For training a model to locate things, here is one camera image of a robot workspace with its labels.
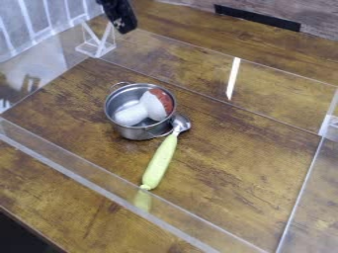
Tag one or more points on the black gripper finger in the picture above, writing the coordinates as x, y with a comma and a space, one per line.
121, 15

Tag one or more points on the red white plush mushroom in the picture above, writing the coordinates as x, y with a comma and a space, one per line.
155, 106

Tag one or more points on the silver metal pot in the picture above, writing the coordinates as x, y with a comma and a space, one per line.
125, 95

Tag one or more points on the clear acrylic triangular stand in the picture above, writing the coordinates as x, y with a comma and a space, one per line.
97, 46

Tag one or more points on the black bar on table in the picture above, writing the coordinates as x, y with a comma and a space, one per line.
258, 18

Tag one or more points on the clear acrylic front barrier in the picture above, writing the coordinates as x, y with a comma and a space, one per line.
181, 222

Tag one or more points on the spoon with yellow-green handle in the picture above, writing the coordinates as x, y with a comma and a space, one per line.
159, 163

